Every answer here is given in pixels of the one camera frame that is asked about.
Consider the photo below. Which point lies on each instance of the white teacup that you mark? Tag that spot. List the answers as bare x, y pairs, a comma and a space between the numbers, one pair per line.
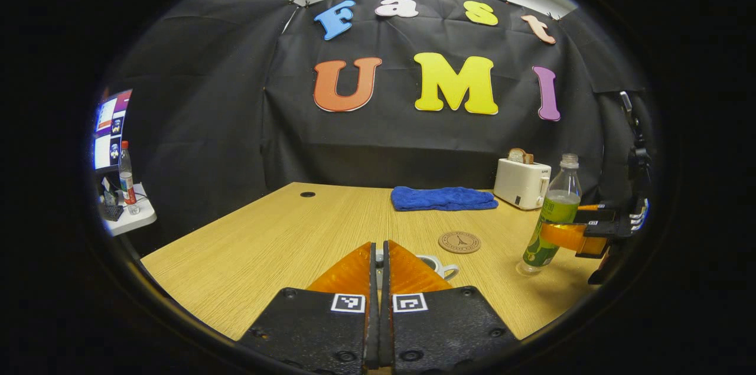
437, 267

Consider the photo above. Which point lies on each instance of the computer monitor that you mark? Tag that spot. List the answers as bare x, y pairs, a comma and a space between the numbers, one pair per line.
109, 127

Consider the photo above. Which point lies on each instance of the bread slice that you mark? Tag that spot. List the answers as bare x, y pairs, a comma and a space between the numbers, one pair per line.
520, 156

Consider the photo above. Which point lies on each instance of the white toaster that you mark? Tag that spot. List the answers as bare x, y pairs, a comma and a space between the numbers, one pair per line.
520, 183

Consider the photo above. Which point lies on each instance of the black keyboard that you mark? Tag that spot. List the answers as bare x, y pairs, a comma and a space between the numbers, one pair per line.
110, 212

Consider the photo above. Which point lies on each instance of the small white side table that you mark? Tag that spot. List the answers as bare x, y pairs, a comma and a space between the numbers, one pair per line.
139, 218

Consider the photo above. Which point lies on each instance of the blue towel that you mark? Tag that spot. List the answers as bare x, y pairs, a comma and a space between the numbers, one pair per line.
443, 199

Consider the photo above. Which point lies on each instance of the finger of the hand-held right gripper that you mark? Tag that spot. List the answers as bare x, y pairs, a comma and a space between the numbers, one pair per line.
599, 215
567, 236

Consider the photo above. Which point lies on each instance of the round wooden coaster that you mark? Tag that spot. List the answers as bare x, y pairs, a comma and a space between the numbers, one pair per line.
459, 243

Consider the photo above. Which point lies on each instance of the clear water bottle green label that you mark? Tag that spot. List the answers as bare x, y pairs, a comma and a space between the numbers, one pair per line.
561, 198

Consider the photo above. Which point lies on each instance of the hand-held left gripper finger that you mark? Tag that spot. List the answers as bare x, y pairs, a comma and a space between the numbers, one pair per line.
372, 339
386, 339

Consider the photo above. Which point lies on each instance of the red-capped plastic bottle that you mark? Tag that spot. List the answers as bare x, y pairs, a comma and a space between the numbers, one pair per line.
127, 180

